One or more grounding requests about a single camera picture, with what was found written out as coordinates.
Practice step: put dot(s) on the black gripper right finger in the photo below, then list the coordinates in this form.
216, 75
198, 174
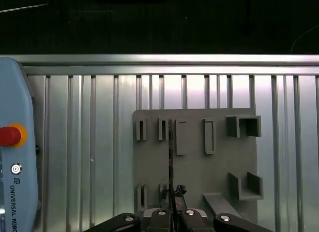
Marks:
189, 222

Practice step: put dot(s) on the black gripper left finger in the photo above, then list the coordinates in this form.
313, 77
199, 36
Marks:
162, 222

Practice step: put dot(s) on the RAM stick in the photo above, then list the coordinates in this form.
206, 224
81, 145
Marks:
171, 154

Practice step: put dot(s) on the grey parts rack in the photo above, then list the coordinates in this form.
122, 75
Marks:
194, 172

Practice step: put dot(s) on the pale blue teach pendant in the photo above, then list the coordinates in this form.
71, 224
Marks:
17, 97

